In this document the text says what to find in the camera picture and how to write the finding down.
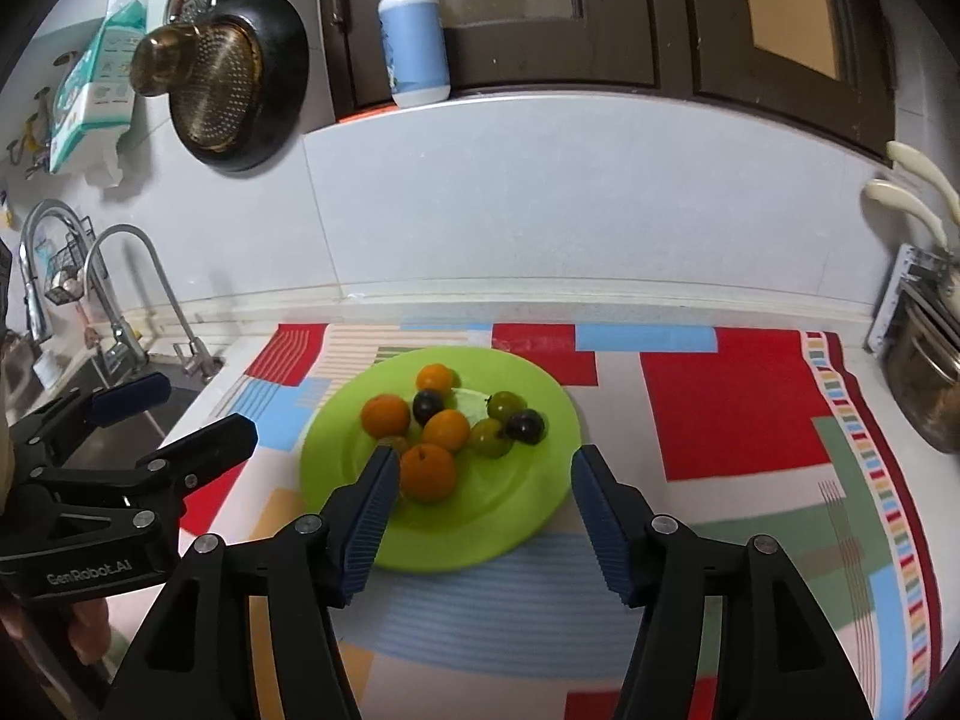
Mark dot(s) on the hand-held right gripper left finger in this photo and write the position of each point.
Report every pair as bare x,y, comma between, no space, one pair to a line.
371,517

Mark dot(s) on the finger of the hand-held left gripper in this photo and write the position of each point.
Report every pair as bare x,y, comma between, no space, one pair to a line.
135,390
217,442

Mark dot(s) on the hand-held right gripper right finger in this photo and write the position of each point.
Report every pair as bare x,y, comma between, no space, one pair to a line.
604,517

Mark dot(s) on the orange with stem dimple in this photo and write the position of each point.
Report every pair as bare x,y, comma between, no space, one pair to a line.
427,472

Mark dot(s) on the lime green plate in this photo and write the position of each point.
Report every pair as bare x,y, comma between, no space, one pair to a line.
510,495

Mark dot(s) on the large orange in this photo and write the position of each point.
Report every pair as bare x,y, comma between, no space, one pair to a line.
385,414

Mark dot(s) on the green tomato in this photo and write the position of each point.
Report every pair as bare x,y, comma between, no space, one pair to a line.
504,403
489,437

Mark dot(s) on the person's left hand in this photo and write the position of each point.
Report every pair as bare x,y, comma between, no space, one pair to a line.
88,626

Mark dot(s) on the steel sink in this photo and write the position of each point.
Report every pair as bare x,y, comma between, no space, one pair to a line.
105,444

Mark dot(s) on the medium orange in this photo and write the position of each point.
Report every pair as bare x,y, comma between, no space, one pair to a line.
445,429

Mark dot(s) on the dark purple tomato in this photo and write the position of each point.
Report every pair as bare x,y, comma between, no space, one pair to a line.
428,406

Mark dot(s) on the small orange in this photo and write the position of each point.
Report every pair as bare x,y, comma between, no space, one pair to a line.
433,379

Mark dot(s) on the colourful patchwork mat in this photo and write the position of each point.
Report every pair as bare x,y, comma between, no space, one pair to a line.
735,420

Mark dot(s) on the chrome spring faucet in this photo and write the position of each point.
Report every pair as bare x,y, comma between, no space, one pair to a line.
45,208

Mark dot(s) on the teal tissue packet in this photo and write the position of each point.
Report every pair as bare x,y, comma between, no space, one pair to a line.
97,97

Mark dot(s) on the gold mesh strainer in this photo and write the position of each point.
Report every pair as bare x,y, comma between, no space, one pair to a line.
214,82

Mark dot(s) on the black frying pan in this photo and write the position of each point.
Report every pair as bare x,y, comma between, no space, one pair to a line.
281,82

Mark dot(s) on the steel pot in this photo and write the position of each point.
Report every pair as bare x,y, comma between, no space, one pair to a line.
926,382

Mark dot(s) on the white utensil rack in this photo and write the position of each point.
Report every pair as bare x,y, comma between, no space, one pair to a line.
889,300

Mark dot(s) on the orange paper strip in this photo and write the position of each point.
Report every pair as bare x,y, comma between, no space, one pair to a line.
367,115

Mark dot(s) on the white blue pump bottle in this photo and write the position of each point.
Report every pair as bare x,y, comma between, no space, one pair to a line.
412,52

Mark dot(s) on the brown cabinet door grey pane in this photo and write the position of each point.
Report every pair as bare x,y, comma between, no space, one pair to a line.
630,52

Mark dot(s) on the brown cabinet door amber pane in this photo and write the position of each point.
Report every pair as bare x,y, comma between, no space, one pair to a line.
712,52

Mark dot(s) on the yellow wall hook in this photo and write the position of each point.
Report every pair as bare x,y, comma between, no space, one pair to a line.
30,124

